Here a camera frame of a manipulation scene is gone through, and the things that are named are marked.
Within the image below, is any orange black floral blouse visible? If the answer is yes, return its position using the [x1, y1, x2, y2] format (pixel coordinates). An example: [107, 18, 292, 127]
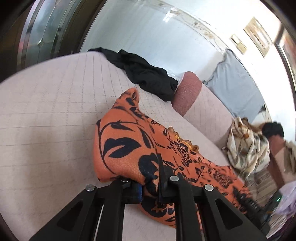
[93, 88, 251, 227]

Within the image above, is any black clothes pile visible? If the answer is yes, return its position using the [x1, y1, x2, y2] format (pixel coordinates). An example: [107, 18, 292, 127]
[89, 47, 178, 101]

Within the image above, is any floral cream blanket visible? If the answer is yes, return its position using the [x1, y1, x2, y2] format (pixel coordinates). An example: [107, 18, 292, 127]
[222, 117, 270, 180]

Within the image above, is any striped sofa cushion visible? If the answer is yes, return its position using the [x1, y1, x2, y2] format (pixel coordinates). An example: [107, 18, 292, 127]
[245, 168, 284, 206]

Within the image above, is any pink quilted sofa armrest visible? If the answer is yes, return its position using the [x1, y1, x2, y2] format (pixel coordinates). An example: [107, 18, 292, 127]
[171, 71, 233, 148]

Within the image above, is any pink quilted mattress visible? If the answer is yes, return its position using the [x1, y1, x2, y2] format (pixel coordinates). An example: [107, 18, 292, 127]
[0, 51, 232, 241]

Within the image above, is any black garment on sofa back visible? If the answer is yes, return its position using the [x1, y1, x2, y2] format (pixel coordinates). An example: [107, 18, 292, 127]
[262, 121, 285, 138]

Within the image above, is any beige towel on sofa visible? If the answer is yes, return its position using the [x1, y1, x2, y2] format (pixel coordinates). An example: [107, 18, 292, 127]
[284, 141, 296, 174]

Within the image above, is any grey pillow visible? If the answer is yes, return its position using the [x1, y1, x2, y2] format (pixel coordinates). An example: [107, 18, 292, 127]
[203, 49, 264, 122]

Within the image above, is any brown door with stained glass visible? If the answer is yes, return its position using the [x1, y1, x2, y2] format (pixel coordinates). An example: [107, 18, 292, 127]
[1, 1, 106, 80]

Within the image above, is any large framed picture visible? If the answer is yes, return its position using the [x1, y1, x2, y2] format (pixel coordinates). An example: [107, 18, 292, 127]
[273, 22, 296, 93]

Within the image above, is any black tracking camera module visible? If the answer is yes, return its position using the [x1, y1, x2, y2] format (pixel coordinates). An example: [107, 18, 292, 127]
[233, 188, 282, 235]

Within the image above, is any beige wall switch panel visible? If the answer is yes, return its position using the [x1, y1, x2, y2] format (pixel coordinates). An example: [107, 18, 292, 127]
[230, 35, 247, 54]

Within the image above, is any framed wall notice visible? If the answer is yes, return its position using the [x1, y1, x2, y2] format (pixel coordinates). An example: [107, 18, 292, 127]
[243, 17, 273, 57]

